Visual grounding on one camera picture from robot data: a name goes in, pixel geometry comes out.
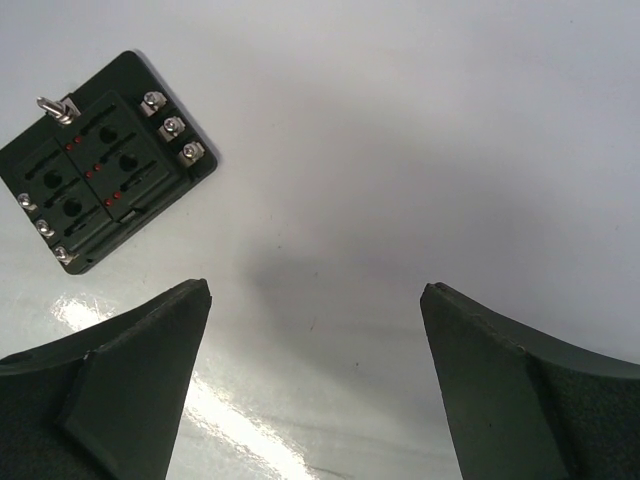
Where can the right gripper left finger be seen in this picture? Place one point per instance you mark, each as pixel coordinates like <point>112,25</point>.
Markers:
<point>105,402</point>

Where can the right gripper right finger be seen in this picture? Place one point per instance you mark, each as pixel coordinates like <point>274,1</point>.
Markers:
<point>521,404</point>

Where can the black fuse box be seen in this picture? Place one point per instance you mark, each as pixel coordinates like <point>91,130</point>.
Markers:
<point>104,161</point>

